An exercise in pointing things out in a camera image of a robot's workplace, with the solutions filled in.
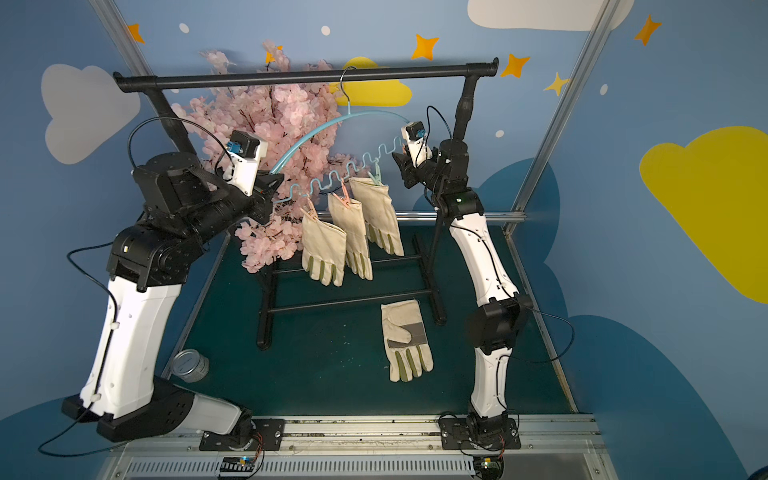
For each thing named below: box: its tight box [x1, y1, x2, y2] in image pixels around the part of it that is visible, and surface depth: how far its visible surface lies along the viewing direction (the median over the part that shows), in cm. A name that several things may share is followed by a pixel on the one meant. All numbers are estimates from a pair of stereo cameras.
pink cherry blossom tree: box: [171, 47, 366, 274], surface depth 75 cm
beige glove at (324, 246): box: [302, 216, 347, 287], surface depth 76 cm
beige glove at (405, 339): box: [381, 299, 434, 382], surface depth 92 cm
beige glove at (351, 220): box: [328, 192, 373, 281], surface depth 75 cm
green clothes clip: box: [367, 163, 384, 186], surface depth 74 cm
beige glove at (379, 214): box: [349, 177, 405, 257], surface depth 79 cm
